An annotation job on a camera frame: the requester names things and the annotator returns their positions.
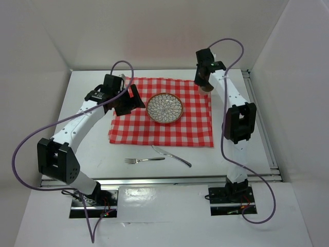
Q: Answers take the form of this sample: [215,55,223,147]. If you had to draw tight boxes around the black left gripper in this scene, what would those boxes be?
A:
[113,84,145,116]

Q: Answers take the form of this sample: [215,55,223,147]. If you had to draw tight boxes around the beige paper cup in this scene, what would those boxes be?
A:
[198,83,214,95]

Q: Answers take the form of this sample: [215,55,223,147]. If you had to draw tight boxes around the floral patterned ceramic plate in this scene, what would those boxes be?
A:
[146,93,184,124]

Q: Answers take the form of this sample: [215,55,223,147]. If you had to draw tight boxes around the red white checkered cloth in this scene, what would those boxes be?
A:
[108,77,214,148]

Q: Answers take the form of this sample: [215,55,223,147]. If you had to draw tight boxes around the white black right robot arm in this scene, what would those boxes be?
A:
[194,48,257,202]

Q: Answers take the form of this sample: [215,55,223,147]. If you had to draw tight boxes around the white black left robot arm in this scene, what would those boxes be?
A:
[37,74,145,205]

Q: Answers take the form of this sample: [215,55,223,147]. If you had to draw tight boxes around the silver table knife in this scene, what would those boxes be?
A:
[152,145,192,168]

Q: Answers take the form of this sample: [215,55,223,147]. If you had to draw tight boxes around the silver fork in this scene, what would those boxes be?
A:
[124,157,165,164]

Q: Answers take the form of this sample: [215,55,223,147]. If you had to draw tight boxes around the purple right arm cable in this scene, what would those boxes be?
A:
[208,38,277,224]

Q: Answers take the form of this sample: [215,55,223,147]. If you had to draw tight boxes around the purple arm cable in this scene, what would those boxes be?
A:
[12,60,135,244]
[208,38,277,224]

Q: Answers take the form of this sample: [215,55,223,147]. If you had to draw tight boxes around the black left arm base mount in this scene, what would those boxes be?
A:
[61,188,119,219]

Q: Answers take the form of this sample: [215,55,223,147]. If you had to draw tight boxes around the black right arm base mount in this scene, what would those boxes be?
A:
[204,182,257,216]

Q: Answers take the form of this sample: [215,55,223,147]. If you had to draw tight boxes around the aluminium frame rail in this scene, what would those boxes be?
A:
[40,68,283,187]

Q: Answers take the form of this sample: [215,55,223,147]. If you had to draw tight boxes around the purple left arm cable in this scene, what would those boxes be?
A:
[12,60,135,244]

